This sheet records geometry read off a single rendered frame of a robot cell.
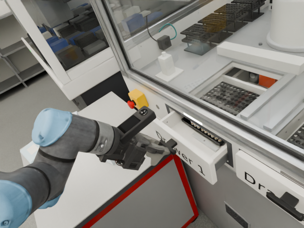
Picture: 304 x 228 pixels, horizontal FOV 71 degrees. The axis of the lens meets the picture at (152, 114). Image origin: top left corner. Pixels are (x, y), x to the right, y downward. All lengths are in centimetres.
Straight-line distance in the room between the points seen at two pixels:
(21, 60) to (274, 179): 454
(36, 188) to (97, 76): 103
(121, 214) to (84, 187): 18
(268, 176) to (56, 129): 46
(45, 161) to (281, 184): 49
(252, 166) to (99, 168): 58
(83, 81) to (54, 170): 93
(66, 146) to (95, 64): 92
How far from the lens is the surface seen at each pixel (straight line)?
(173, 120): 80
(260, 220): 85
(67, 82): 130
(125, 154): 56
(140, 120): 53
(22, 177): 39
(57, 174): 46
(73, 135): 44
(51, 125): 43
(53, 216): 91
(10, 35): 465
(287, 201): 56
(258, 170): 58
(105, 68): 135
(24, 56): 472
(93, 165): 94
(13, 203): 35
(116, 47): 90
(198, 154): 60
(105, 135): 48
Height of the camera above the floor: 140
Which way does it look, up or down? 39 degrees down
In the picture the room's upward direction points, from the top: 21 degrees counter-clockwise
